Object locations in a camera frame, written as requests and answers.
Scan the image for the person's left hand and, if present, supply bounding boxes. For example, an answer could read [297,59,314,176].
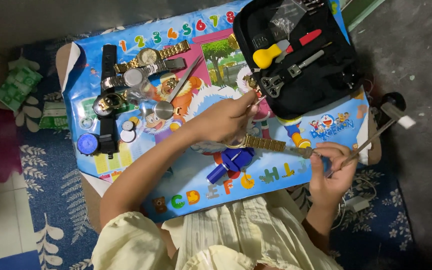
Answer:
[187,90,260,146]

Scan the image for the person's right hand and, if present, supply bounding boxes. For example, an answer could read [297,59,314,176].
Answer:
[308,141,359,206]

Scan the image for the thin silver pin tool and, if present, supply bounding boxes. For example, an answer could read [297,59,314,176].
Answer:
[248,95,268,110]

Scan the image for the gold metal band watch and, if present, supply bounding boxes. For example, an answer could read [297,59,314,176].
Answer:
[221,132,289,153]

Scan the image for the small watchmaker hammer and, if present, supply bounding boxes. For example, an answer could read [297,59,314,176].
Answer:
[325,102,416,179]

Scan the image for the short gold band piece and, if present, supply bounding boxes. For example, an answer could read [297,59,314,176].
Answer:
[242,74,263,97]

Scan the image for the silver tweezers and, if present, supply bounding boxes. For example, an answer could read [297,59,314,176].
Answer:
[166,55,204,104]

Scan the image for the round silver case back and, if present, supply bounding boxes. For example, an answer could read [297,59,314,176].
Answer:
[153,100,175,121]

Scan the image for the colourful cartoon poster mat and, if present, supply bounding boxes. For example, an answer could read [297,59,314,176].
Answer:
[61,0,370,224]

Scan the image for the silver adjustable case wrench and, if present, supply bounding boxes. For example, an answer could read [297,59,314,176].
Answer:
[260,49,325,99]

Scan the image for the round gold watch case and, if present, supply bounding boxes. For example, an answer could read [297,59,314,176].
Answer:
[227,33,241,51]

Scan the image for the crumpled clear plastic bag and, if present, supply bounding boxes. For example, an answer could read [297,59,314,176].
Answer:
[126,79,157,106]

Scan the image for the black zip tool case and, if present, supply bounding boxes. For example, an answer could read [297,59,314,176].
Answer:
[232,0,364,120]

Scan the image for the round white watch disc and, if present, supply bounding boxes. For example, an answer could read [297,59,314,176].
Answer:
[120,129,137,143]

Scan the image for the silver metal band watch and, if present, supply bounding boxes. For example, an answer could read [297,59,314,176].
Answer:
[100,57,187,91]

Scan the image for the gold watch with pale dial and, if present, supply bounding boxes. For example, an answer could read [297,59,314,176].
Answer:
[113,40,191,74]

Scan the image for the black round object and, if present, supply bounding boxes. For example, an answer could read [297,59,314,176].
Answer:
[373,91,407,127]

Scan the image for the person's cream shirt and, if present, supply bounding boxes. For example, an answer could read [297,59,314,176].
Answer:
[91,195,344,270]

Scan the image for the clear bag of pins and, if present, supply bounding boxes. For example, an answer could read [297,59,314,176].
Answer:
[268,0,309,41]

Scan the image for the clear round watch glass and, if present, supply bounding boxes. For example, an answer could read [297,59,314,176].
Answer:
[79,116,95,131]

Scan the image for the set of small metal tools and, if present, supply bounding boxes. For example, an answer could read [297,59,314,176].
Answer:
[300,0,326,14]

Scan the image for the green and white packet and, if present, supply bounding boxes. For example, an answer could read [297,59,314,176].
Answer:
[38,101,69,131]

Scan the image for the blue floral rug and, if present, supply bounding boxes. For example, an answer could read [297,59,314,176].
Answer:
[15,35,417,270]

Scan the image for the green patterned packet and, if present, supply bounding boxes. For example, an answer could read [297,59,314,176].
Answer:
[0,57,44,113]

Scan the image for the blue floor mat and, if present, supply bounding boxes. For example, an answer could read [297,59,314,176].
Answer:
[0,250,42,270]

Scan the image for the white charger with cable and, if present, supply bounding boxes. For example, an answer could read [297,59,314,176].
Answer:
[330,176,379,231]

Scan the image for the yellow handled case knife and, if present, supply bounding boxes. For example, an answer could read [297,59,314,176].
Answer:
[252,39,291,70]

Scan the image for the red handled tool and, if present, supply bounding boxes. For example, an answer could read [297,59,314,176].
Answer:
[286,29,323,54]

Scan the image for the black strap watch gold bezel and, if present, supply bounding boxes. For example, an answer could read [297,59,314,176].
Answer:
[92,44,127,136]

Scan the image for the blue dial black strap watch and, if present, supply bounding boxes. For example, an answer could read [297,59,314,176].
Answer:
[76,132,120,160]

